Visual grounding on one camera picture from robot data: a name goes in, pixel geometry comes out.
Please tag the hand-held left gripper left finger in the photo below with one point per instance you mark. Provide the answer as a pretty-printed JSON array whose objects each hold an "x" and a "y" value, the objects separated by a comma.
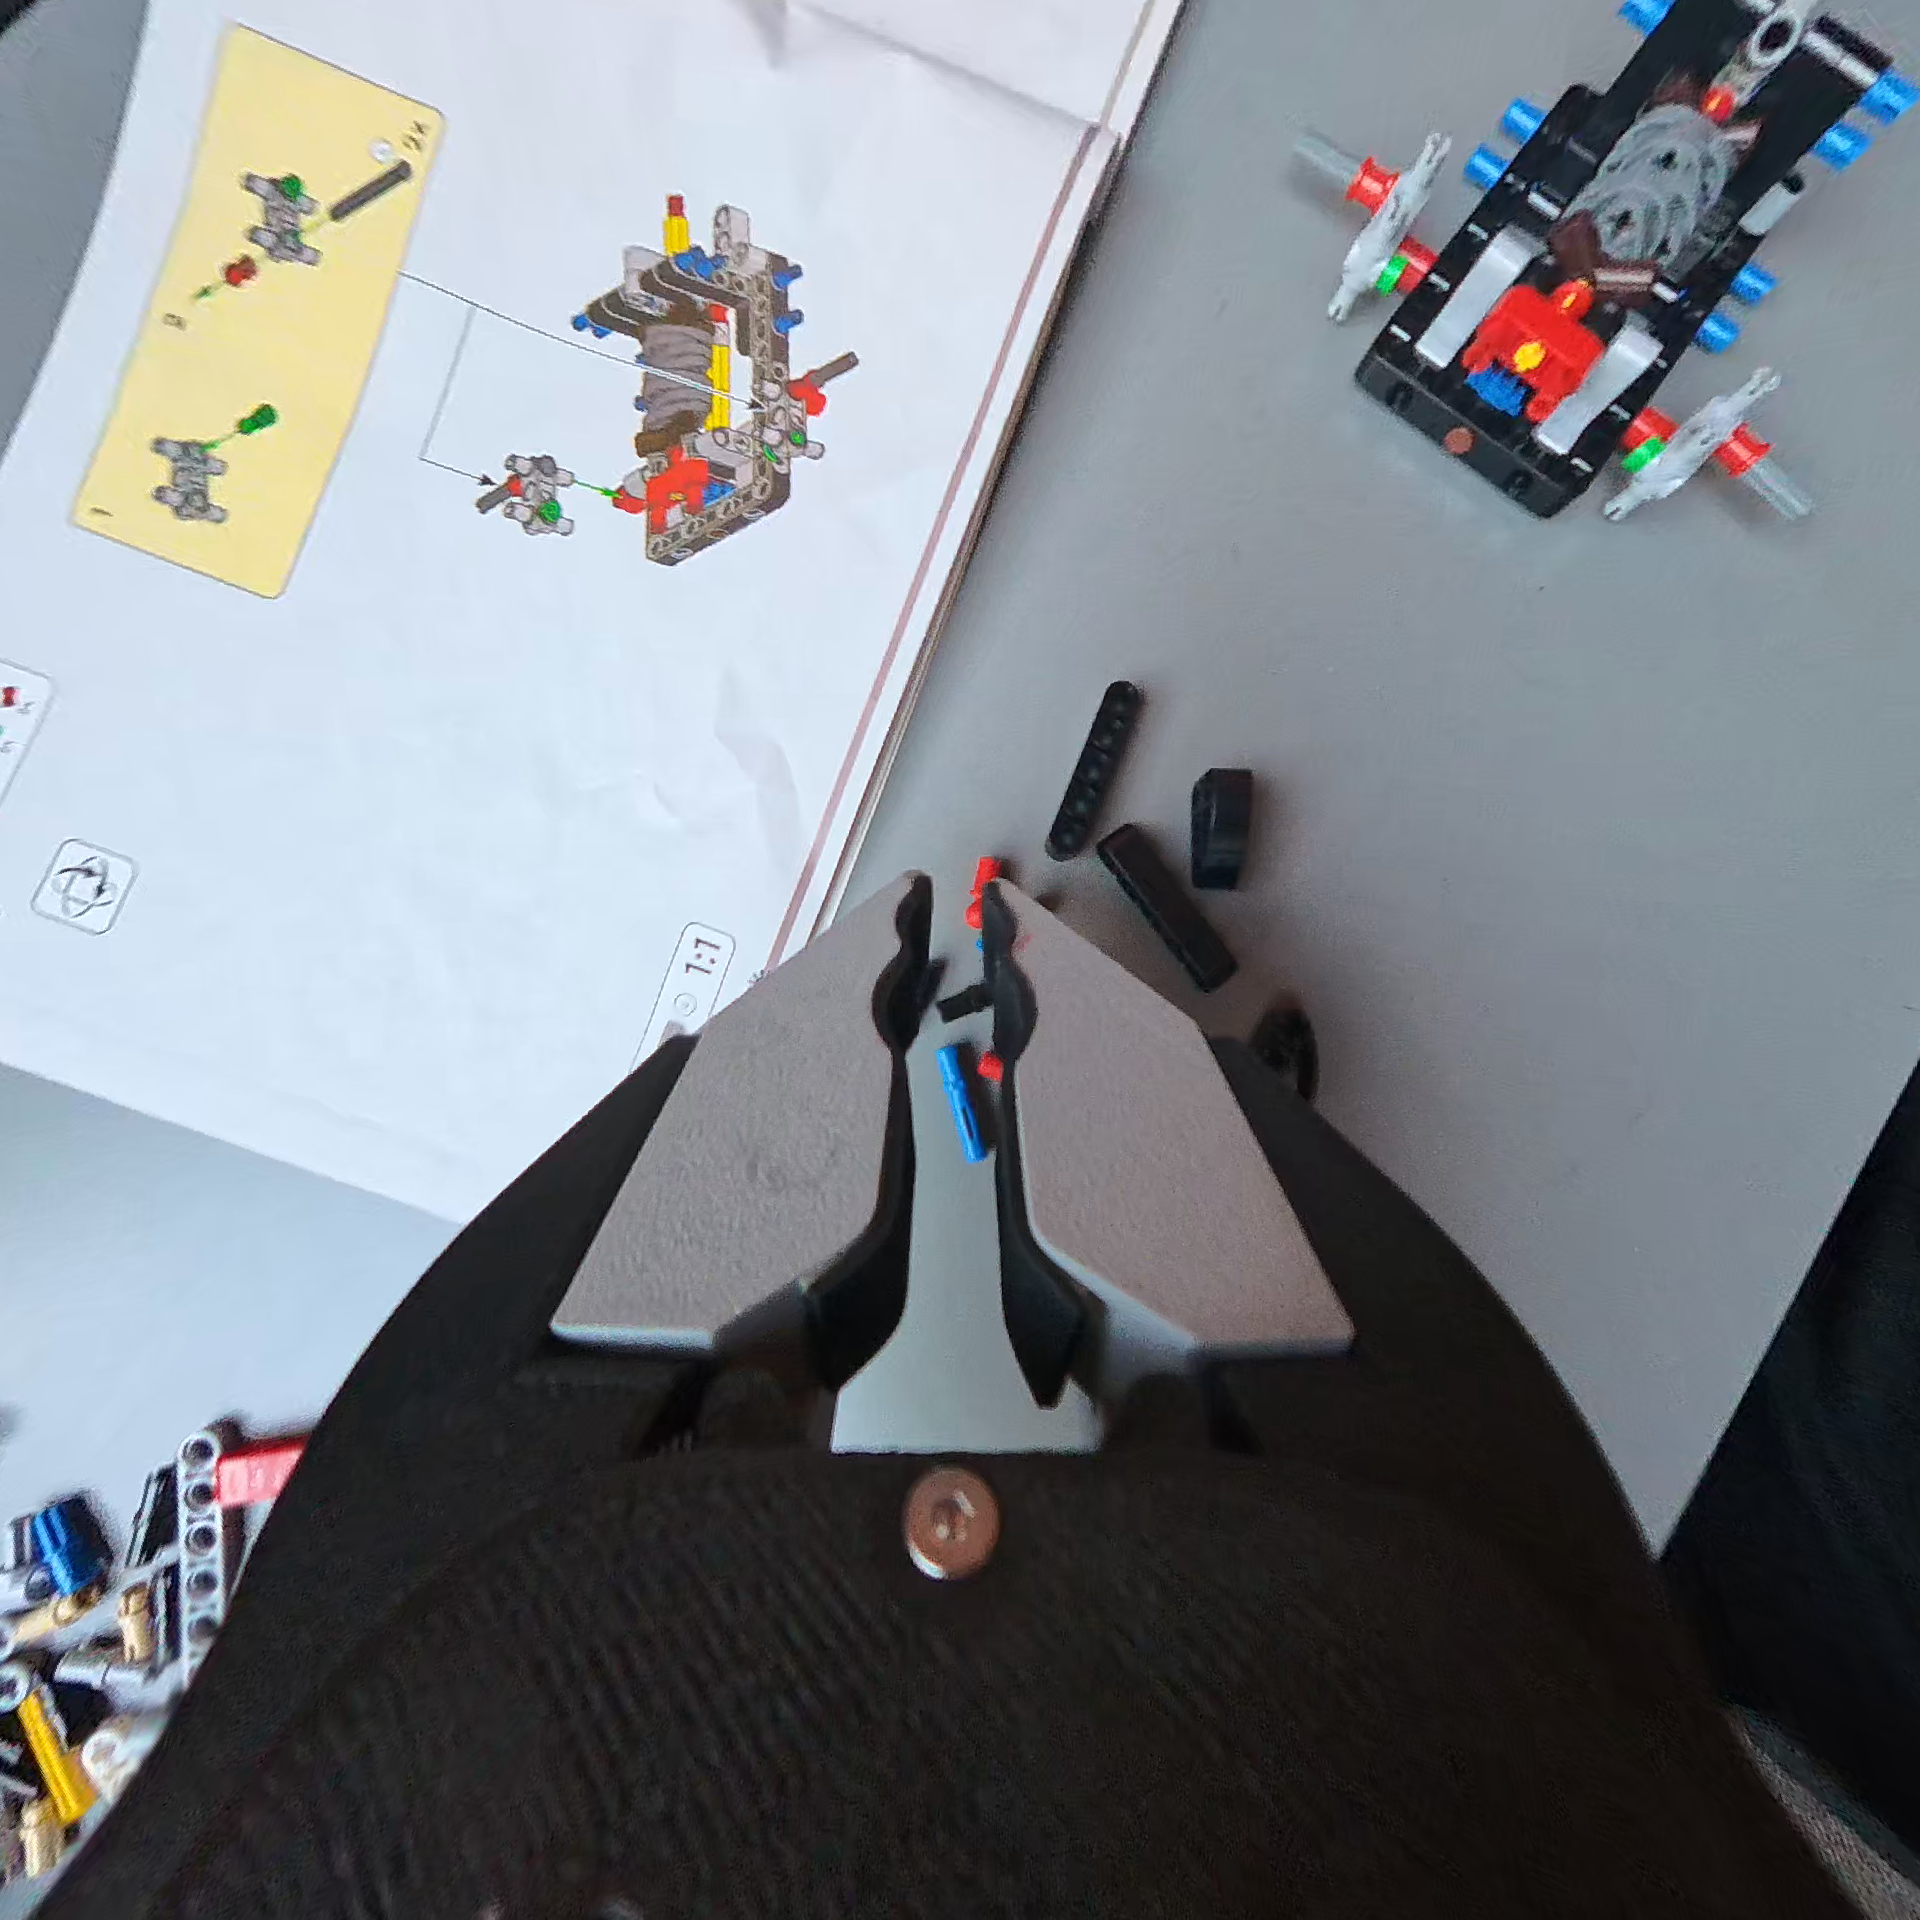
[{"x": 735, "y": 1170}]

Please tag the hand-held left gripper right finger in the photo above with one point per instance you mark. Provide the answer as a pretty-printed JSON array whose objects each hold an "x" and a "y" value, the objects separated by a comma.
[{"x": 1170, "y": 1170}]

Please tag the small black oval lego piece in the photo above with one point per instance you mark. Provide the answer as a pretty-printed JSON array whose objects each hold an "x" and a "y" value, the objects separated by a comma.
[{"x": 1286, "y": 1035}]

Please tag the cluster of small lego pins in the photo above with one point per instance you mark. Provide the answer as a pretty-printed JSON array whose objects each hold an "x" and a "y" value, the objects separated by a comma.
[{"x": 962, "y": 1102}]

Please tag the black five hole lego beam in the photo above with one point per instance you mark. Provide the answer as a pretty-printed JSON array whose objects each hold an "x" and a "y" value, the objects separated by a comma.
[{"x": 1099, "y": 764}]

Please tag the pile of small lego pieces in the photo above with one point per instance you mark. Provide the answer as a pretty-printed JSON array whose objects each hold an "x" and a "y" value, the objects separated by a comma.
[{"x": 91, "y": 1695}]

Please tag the black smooth long lego beam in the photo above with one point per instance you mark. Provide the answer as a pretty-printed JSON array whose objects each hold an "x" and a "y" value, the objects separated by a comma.
[{"x": 1166, "y": 908}]

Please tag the black short curved lego piece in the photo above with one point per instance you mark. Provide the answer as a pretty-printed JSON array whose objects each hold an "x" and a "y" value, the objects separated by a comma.
[{"x": 1222, "y": 832}]

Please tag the white lego instruction booklet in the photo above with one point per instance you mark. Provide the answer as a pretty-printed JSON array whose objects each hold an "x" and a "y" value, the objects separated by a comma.
[{"x": 450, "y": 751}]

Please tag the red curved lego slope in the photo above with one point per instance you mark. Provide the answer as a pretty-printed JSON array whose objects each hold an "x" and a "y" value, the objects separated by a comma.
[{"x": 263, "y": 1472}]

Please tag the light grey long lego liftarm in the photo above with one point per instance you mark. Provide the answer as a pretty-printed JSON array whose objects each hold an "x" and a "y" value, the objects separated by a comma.
[{"x": 198, "y": 1531}]

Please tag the partly built lego car chassis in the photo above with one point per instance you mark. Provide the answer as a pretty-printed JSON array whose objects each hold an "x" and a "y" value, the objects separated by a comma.
[{"x": 1590, "y": 284}]

